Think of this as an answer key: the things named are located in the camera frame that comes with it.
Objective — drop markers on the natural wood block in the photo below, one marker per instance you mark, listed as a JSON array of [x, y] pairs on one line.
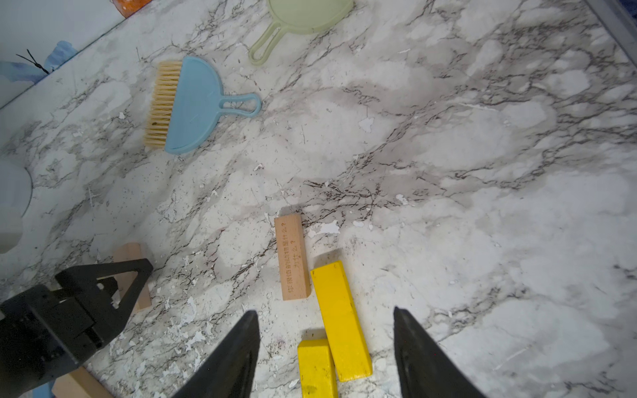
[[79, 384], [292, 257], [131, 251]]

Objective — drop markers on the white potted artificial plant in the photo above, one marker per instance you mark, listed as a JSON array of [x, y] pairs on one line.
[[16, 195]]

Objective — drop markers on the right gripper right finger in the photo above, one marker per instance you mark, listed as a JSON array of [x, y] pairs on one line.
[[423, 368]]

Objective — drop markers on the blue block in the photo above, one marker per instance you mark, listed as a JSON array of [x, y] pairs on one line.
[[44, 391]]

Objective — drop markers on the yellow block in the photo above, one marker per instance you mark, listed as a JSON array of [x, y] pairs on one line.
[[317, 370], [340, 320]]

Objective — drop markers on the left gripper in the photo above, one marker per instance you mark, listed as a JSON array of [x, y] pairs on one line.
[[48, 333]]

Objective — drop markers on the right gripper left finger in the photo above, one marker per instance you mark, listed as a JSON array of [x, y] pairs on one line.
[[230, 370]]

